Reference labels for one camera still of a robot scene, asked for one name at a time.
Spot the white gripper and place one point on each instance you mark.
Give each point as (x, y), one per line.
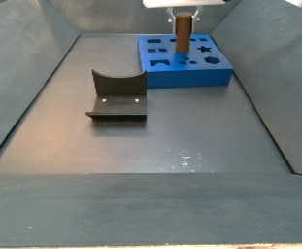
(179, 3)

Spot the brown round cylinder peg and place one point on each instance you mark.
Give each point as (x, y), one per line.
(182, 31)

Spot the blue shape sorting board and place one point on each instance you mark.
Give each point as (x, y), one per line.
(199, 68)

